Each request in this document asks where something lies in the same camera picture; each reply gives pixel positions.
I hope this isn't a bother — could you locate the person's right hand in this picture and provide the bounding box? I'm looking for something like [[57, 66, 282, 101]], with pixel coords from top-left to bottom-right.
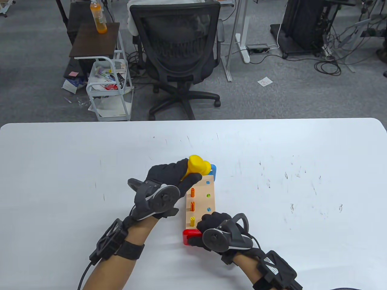
[[187, 211, 233, 250]]

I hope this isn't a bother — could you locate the person's left hand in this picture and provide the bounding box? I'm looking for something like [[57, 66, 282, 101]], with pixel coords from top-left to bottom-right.
[[147, 158, 202, 219]]

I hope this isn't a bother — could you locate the rainbow wooden hammer bench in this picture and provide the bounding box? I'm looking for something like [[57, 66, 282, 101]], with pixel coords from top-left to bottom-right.
[[182, 164, 218, 247]]

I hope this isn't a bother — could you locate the yellow plastic toy hammer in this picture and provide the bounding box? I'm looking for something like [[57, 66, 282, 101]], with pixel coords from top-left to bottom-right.
[[180, 155, 211, 182]]

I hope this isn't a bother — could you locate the person's right forearm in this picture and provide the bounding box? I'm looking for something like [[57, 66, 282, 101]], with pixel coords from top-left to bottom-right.
[[233, 254, 263, 290]]

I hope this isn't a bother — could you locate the person's left forearm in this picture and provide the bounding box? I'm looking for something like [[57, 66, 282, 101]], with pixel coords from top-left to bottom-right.
[[82, 217, 159, 290]]

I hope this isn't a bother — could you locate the black tracking controller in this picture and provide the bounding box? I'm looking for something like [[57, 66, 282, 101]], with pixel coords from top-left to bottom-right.
[[202, 214, 253, 253], [128, 178, 181, 219]]

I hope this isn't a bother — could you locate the white metal utility cart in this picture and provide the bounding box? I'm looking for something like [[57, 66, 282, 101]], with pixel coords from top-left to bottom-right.
[[86, 30, 134, 122]]

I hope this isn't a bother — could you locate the white and blue box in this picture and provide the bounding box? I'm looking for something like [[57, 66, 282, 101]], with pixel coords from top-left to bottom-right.
[[62, 77, 86, 94]]

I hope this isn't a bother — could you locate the black mesh office chair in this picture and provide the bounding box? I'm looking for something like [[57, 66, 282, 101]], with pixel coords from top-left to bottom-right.
[[129, 0, 226, 121]]

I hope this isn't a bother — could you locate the brown wooden side table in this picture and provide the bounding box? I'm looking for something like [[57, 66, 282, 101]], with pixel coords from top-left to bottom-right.
[[69, 22, 121, 59]]

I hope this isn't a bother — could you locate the black power strip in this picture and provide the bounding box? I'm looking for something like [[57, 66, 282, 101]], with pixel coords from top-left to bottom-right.
[[246, 44, 270, 54]]

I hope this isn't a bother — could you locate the orange juice bottle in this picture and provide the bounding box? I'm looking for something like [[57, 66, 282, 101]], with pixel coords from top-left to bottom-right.
[[90, 0, 107, 34]]

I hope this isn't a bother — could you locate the black cabinet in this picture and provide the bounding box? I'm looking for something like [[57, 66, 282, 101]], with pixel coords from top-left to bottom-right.
[[56, 0, 94, 79]]

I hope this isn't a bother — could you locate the black equipment cart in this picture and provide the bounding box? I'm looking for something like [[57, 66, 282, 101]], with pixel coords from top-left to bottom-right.
[[270, 0, 336, 59]]

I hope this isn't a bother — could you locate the black wrist camera strap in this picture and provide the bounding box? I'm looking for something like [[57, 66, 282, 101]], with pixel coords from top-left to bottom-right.
[[252, 250, 303, 290], [89, 218, 145, 265]]

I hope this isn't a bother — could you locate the white desk leg frame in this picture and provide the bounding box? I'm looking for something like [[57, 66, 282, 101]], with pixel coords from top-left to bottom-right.
[[222, 0, 251, 82]]

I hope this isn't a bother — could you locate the coiled black cable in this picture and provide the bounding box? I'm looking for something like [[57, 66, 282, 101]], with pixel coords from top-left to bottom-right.
[[314, 59, 342, 76]]

